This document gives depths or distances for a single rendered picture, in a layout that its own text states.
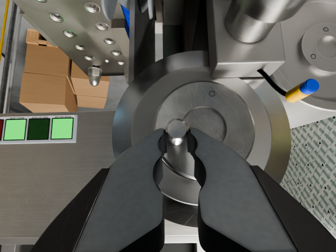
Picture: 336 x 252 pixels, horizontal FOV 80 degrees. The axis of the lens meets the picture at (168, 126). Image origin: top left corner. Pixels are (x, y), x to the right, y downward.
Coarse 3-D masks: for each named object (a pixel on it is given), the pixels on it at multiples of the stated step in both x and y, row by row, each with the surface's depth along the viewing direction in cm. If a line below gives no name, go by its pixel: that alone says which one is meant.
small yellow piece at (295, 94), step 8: (264, 72) 15; (272, 80) 15; (312, 80) 12; (280, 88) 15; (296, 88) 13; (304, 88) 12; (312, 88) 12; (288, 96) 14; (296, 96) 13; (304, 96) 13
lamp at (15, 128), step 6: (6, 120) 51; (12, 120) 51; (18, 120) 51; (24, 120) 51; (6, 126) 51; (12, 126) 51; (18, 126) 51; (24, 126) 51; (6, 132) 51; (12, 132) 51; (18, 132) 51; (6, 138) 50; (12, 138) 50; (18, 138) 50
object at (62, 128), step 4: (56, 120) 51; (60, 120) 51; (64, 120) 51; (68, 120) 51; (52, 124) 51; (56, 124) 51; (60, 124) 51; (64, 124) 51; (68, 124) 51; (52, 128) 51; (56, 128) 51; (60, 128) 51; (64, 128) 51; (68, 128) 50; (52, 132) 50; (56, 132) 50; (60, 132) 50; (64, 132) 50; (68, 132) 50; (52, 136) 50; (56, 136) 50; (60, 136) 50; (64, 136) 50; (68, 136) 50
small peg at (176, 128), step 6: (174, 120) 12; (180, 120) 12; (168, 126) 12; (174, 126) 12; (180, 126) 12; (186, 126) 12; (168, 132) 12; (174, 132) 12; (180, 132) 12; (186, 132) 12; (168, 138) 12; (174, 138) 12; (180, 138) 12; (174, 144) 14
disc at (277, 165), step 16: (160, 64) 18; (176, 64) 18; (192, 64) 18; (208, 64) 18; (144, 80) 18; (256, 80) 17; (128, 96) 17; (272, 96) 17; (128, 112) 17; (272, 112) 17; (112, 128) 17; (128, 128) 17; (272, 128) 17; (288, 128) 17; (112, 144) 17; (128, 144) 17; (272, 144) 16; (288, 144) 16; (272, 160) 16; (288, 160) 16; (272, 176) 16; (176, 208) 16; (192, 208) 16; (192, 224) 15
